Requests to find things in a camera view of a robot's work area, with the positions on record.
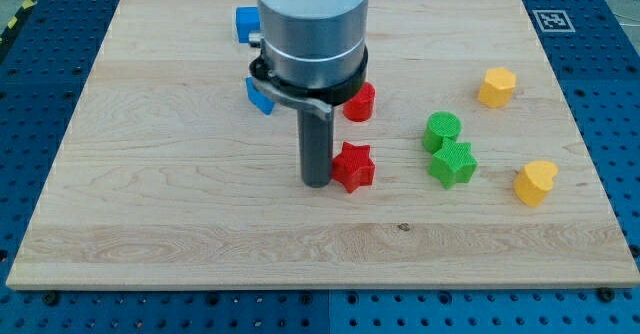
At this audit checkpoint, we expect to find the blue angled block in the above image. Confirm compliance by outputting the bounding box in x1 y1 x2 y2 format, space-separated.
245 77 275 115

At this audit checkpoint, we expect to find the yellow heart block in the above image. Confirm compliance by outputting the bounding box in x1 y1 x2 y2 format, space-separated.
513 160 559 208

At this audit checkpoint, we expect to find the wooden board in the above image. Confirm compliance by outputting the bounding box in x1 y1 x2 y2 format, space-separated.
6 0 639 291

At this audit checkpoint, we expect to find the black yellow hazard tape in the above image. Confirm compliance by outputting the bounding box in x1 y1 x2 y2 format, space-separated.
1 0 37 50

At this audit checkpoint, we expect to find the red star block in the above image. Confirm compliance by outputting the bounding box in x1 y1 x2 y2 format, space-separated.
331 142 376 193

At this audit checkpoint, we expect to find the green cylinder block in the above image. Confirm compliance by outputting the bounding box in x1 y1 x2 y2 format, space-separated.
422 111 462 154

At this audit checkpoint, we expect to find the red cylinder block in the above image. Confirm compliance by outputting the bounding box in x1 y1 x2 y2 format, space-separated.
343 82 376 122

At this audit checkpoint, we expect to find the white fiducial marker tag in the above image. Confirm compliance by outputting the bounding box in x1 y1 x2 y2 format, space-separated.
533 9 575 33

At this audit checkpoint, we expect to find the green star block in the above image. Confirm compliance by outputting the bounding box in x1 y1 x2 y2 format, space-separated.
428 138 478 189

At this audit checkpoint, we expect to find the yellow hexagon block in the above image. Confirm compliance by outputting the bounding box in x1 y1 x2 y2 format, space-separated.
477 67 517 108

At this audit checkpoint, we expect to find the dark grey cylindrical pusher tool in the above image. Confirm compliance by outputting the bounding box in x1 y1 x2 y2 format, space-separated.
297 111 334 188

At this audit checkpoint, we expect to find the blue cube block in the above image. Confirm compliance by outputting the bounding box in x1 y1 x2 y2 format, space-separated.
235 6 261 43

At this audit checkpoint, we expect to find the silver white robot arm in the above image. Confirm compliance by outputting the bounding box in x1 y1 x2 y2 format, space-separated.
250 0 368 121

